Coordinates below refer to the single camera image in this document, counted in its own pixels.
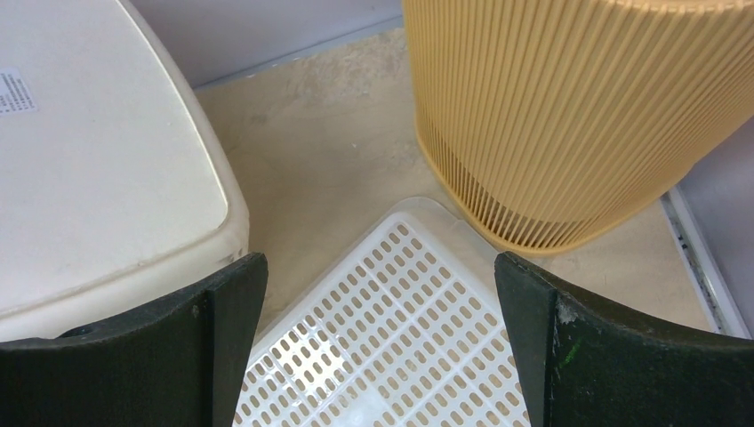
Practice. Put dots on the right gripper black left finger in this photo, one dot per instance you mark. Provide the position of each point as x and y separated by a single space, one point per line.
178 360

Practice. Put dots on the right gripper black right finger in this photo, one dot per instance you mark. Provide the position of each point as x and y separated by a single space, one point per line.
585 360

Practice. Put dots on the white perforated tray basket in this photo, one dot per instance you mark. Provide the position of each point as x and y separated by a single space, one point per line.
405 329

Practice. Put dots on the cream plastic storage basket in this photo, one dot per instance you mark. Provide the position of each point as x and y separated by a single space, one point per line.
114 187

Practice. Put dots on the yellow slatted laundry basket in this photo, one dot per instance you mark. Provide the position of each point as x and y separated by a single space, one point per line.
549 123

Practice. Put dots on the aluminium frame rails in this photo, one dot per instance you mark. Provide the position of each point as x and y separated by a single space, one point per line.
716 300

